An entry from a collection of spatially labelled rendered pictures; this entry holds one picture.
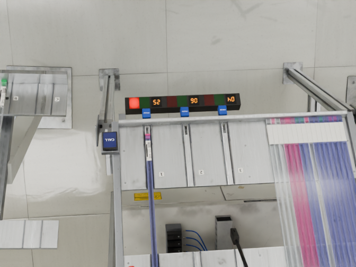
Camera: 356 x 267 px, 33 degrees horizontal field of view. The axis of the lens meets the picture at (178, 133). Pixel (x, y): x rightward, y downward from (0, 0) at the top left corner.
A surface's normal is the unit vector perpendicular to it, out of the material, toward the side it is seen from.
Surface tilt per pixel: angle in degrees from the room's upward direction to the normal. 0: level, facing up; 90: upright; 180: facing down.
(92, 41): 0
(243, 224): 0
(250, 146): 43
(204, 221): 0
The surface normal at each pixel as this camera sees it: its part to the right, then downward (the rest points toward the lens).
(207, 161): 0.05, -0.43
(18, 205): 0.09, 0.30
